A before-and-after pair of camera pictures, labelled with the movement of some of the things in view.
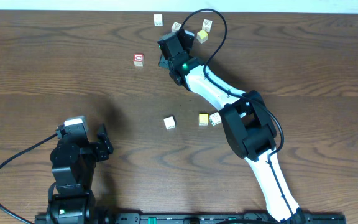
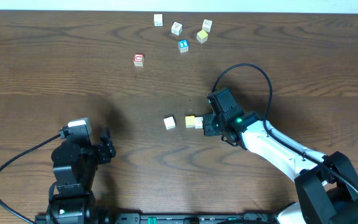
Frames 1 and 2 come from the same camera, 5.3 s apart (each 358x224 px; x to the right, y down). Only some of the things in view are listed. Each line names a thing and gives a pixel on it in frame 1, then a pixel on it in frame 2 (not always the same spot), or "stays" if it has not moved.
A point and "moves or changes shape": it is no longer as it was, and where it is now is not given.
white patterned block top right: (207, 25) stays
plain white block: (169, 122) stays
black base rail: (191, 218) stays
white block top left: (158, 20) stays
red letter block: (138, 60) stays
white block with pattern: (215, 119) moves or changes shape
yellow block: (203, 119) moves or changes shape
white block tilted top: (176, 27) stays
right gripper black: (165, 63) to (209, 129)
